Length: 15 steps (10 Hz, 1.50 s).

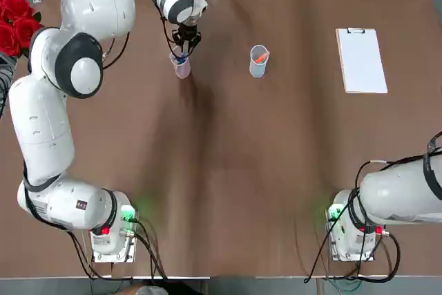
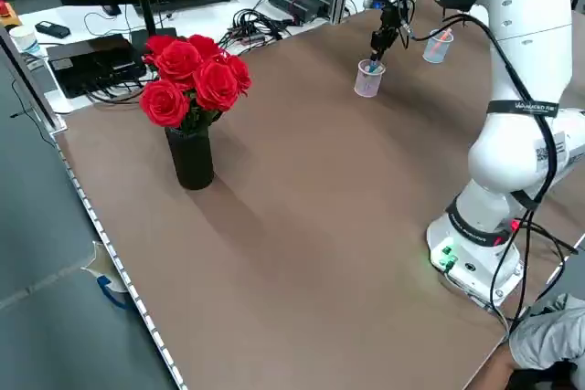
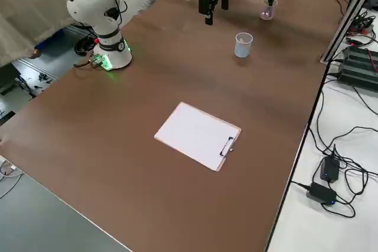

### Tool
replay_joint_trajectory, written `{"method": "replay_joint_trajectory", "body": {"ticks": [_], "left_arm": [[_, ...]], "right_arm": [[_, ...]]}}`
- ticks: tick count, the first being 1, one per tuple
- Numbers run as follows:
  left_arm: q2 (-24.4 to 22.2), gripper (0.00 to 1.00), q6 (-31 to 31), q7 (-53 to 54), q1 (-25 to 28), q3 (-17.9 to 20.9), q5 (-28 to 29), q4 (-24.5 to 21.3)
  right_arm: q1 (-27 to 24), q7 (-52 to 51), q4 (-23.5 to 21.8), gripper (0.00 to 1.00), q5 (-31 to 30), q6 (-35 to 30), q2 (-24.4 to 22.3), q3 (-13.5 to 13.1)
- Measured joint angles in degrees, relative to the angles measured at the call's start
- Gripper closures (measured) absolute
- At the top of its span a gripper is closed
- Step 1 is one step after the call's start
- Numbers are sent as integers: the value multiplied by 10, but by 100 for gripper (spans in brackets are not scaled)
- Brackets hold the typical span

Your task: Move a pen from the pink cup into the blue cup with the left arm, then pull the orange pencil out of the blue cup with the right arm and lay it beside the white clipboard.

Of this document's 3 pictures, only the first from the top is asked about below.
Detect pink plastic cup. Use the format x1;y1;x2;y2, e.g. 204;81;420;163
169;51;191;80

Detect black right base cables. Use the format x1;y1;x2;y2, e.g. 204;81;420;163
303;218;403;284

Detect black left base cables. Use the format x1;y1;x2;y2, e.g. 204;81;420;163
67;217;169;281

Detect black cable bundle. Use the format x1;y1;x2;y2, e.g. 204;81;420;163
0;53;17;120

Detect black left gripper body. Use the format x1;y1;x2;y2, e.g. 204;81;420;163
171;24;203;46

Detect red rose bouquet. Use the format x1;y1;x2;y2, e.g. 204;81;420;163
0;0;44;57

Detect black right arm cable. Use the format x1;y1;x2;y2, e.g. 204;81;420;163
354;131;442;234

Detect black base cables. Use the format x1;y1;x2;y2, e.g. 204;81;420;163
67;217;169;281
303;218;403;284

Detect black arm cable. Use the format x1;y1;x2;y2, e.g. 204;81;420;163
102;0;184;68
354;131;442;234

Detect green cable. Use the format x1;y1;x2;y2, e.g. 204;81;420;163
327;274;364;295

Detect person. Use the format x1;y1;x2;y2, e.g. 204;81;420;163
119;279;204;295

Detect white clipboard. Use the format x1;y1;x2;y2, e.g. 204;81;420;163
335;27;389;95

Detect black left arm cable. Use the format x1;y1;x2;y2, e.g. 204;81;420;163
102;0;184;68

